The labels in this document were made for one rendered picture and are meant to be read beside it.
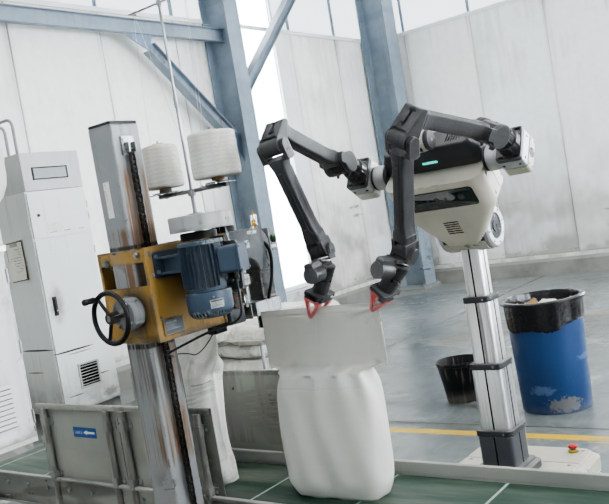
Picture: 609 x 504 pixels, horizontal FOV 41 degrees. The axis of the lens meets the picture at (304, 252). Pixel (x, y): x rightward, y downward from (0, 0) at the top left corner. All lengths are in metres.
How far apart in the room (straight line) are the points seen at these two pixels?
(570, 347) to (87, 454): 2.67
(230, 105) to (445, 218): 6.24
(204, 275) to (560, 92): 8.61
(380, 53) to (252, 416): 8.66
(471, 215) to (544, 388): 2.06
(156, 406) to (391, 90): 9.19
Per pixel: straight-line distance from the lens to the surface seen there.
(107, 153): 2.71
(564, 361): 4.75
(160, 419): 2.74
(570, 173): 10.76
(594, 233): 10.74
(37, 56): 7.65
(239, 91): 8.80
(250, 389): 3.49
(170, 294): 2.69
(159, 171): 2.86
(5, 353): 5.52
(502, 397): 3.12
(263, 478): 3.22
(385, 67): 11.60
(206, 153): 2.67
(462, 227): 2.96
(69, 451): 3.63
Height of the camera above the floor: 1.38
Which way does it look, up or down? 3 degrees down
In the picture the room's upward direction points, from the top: 10 degrees counter-clockwise
